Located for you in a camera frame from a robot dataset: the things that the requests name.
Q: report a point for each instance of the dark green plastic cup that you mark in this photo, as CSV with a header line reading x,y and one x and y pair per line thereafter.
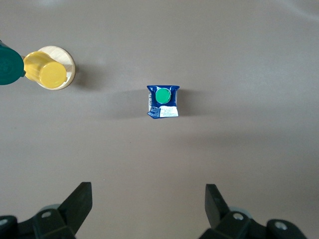
x,y
8,66

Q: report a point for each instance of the blue white milk carton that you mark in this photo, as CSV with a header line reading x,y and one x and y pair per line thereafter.
x,y
163,104

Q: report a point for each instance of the round wooden cup stand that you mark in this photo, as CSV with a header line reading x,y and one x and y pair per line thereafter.
x,y
66,58

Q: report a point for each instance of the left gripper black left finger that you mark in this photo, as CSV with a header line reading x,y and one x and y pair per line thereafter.
x,y
74,206

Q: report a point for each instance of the yellow plastic cup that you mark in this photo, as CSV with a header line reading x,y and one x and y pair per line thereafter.
x,y
49,73

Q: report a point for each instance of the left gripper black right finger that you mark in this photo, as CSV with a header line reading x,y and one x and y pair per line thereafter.
x,y
216,209

